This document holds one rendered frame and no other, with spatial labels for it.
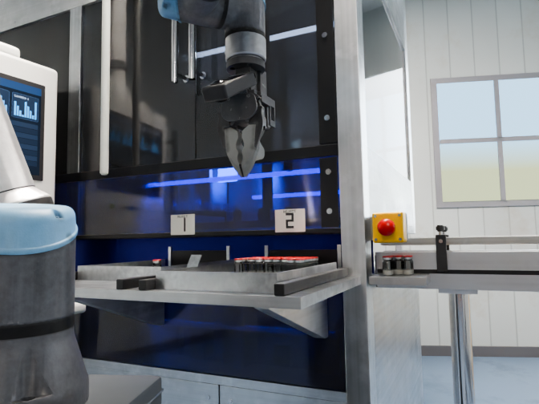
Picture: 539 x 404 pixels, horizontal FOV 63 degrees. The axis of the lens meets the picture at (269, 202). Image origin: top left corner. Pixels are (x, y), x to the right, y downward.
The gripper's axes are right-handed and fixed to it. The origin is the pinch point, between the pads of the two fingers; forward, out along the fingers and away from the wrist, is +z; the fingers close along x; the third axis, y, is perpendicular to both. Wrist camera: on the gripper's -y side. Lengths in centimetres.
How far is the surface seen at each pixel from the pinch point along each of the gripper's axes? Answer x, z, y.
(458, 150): -27, -59, 330
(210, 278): 7.6, 19.3, 1.5
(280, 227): 9.7, 9.2, 38.7
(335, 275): -8.1, 20.6, 27.9
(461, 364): -32, 44, 53
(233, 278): 2.7, 19.2, 1.4
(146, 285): 20.3, 20.7, -1.0
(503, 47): -66, -146, 344
